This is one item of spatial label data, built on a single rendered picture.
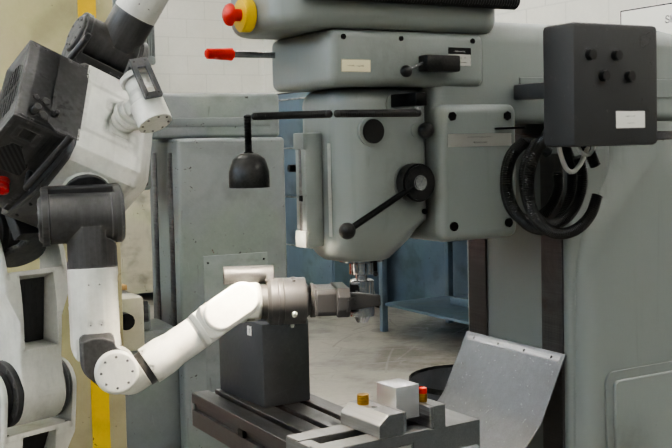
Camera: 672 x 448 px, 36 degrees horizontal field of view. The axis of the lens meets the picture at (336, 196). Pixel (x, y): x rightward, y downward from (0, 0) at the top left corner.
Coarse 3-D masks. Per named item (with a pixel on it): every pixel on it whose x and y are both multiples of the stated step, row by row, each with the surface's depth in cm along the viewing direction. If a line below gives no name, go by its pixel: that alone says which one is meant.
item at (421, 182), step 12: (408, 168) 188; (420, 168) 189; (396, 180) 189; (408, 180) 188; (420, 180) 189; (432, 180) 190; (408, 192) 188; (420, 192) 189; (384, 204) 185; (372, 216) 184; (348, 228) 181
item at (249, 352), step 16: (224, 336) 245; (240, 336) 238; (256, 336) 232; (272, 336) 231; (288, 336) 233; (304, 336) 235; (224, 352) 246; (240, 352) 239; (256, 352) 232; (272, 352) 231; (288, 352) 233; (304, 352) 235; (224, 368) 246; (240, 368) 239; (256, 368) 232; (272, 368) 231; (288, 368) 233; (304, 368) 235; (224, 384) 246; (240, 384) 239; (256, 384) 233; (272, 384) 231; (288, 384) 233; (304, 384) 236; (256, 400) 233; (272, 400) 231; (288, 400) 233; (304, 400) 236
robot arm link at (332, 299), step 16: (288, 288) 193; (304, 288) 194; (320, 288) 195; (336, 288) 194; (288, 304) 192; (304, 304) 193; (320, 304) 193; (336, 304) 194; (288, 320) 194; (304, 320) 194
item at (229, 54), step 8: (208, 48) 192; (216, 48) 193; (224, 48) 193; (232, 48) 194; (208, 56) 192; (216, 56) 192; (224, 56) 193; (232, 56) 193; (240, 56) 195; (248, 56) 196; (256, 56) 197; (264, 56) 197; (272, 56) 198
